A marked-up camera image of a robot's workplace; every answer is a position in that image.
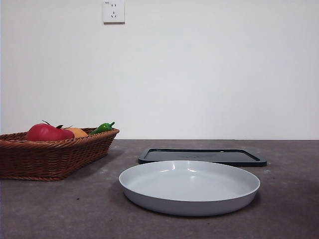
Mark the white wall socket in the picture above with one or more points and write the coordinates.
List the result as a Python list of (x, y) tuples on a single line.
[(114, 15)]

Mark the green pepper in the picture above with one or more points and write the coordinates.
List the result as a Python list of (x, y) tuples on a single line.
[(101, 128)]

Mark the brown wicker basket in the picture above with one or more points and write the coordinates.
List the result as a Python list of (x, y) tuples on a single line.
[(49, 159)]

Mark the orange round fruit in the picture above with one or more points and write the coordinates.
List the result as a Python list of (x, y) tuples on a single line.
[(79, 132)]

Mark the black rectangular tray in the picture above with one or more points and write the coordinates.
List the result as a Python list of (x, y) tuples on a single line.
[(224, 155)]

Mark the red tomato with green calyx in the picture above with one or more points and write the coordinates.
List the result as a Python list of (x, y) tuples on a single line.
[(43, 133)]

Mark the pale grey round plate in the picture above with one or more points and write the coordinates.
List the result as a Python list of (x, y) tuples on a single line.
[(189, 189)]

